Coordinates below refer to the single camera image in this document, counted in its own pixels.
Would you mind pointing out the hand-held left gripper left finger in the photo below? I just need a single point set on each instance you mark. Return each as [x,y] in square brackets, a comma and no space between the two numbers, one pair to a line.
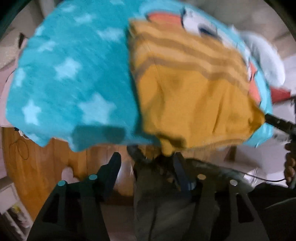
[112,171]

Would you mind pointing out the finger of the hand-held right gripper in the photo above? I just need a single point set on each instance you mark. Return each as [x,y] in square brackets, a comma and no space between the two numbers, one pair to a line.
[279,122]

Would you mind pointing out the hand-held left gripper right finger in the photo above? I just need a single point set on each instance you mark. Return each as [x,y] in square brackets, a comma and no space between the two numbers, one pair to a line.
[182,176]

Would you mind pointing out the yellow striped sweater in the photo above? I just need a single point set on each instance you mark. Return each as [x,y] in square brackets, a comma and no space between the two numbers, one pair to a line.
[196,97]

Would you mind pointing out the person's right hand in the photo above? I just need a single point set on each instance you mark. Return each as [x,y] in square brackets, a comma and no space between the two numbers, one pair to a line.
[290,162]

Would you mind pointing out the red cloth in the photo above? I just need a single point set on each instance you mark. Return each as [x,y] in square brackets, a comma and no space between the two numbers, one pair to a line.
[279,95]

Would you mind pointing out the person's grey pants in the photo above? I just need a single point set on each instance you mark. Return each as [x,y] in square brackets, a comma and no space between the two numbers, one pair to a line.
[157,215]

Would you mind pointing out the white plush toy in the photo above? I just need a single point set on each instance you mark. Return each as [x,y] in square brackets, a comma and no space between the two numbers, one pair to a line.
[266,60]

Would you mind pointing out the white shelf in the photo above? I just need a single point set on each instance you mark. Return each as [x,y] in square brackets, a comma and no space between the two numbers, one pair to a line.
[11,208]

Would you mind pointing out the teal star printed blanket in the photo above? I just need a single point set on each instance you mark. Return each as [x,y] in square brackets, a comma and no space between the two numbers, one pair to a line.
[69,69]

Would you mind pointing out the pink bedding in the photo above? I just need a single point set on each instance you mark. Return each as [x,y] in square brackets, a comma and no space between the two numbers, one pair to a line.
[4,97]

